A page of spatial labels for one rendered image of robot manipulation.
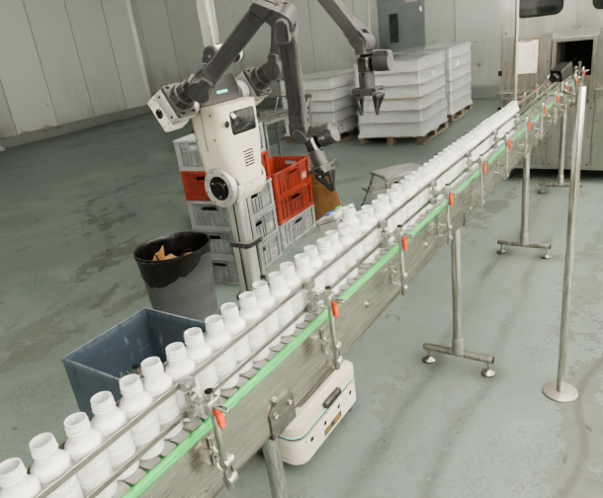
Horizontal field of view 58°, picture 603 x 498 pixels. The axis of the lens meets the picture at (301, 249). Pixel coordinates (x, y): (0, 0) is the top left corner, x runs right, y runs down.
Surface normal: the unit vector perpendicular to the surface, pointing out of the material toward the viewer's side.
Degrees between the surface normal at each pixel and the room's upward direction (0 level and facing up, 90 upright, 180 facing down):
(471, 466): 0
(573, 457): 0
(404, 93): 89
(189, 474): 90
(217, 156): 101
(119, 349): 90
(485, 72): 90
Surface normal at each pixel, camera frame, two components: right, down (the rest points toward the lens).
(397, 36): -0.54, 0.38
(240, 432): 0.84, 0.11
